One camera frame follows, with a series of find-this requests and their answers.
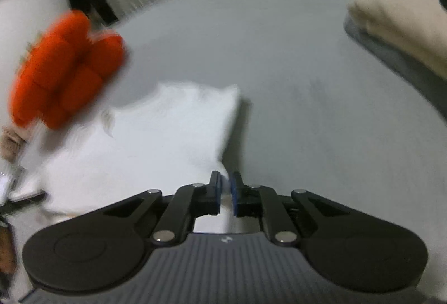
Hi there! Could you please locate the white long-sleeve shirt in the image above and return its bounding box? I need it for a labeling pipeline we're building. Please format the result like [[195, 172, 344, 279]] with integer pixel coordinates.
[[19, 81, 250, 231]]

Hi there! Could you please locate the person's left hand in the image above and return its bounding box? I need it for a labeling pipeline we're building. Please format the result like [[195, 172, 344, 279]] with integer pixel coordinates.
[[0, 221, 17, 274]]

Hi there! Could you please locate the black smartphone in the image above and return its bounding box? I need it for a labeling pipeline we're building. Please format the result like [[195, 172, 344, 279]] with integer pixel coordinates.
[[0, 190, 47, 216]]

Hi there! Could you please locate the beige crumpled cloth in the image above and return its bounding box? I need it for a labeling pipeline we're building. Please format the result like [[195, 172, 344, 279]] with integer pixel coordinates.
[[1, 124, 30, 163]]

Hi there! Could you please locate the orange pumpkin plush pillow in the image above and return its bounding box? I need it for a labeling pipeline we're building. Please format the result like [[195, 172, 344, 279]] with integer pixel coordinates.
[[9, 10, 125, 130]]

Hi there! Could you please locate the beige folded garment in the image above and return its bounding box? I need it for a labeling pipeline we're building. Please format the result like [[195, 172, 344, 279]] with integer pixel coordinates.
[[347, 0, 446, 79]]

